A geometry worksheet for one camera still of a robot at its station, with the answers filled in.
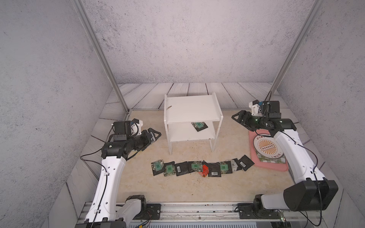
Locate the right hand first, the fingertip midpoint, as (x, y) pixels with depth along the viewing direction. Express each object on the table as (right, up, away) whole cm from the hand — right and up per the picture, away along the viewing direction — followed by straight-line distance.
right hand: (236, 118), depth 76 cm
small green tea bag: (-18, -4, +13) cm, 23 cm away
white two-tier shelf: (-24, 0, -5) cm, 24 cm away
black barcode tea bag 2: (+10, -27, +13) cm, 32 cm away
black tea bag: (-9, -31, +11) cm, 34 cm away
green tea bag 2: (-37, -31, +12) cm, 49 cm away
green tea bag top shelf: (-20, -29, +13) cm, 38 cm away
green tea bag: (-44, -30, +13) cm, 55 cm away
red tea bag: (-15, -32, +11) cm, 37 cm away
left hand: (-40, -9, -5) cm, 41 cm away
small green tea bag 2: (-4, -29, +11) cm, 32 cm away
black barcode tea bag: (-30, -31, +13) cm, 45 cm away
